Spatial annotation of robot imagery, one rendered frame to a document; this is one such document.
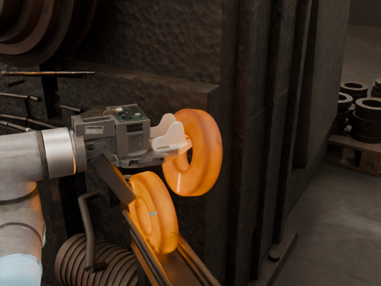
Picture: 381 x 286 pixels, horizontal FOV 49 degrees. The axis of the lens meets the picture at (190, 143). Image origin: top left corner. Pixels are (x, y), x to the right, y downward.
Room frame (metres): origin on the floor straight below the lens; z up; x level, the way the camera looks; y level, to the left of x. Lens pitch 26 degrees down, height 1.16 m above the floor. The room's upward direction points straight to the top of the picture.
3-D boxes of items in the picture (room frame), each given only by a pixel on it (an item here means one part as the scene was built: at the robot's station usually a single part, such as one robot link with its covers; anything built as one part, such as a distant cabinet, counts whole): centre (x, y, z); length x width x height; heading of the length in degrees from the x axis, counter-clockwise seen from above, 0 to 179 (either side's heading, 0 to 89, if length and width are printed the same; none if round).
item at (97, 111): (0.91, 0.20, 0.68); 0.11 x 0.08 x 0.24; 149
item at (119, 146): (0.61, 0.13, 0.87); 0.12 x 0.08 x 0.09; 114
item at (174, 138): (0.63, 0.02, 0.86); 0.09 x 0.03 x 0.06; 114
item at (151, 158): (0.61, 0.06, 0.84); 0.09 x 0.05 x 0.02; 114
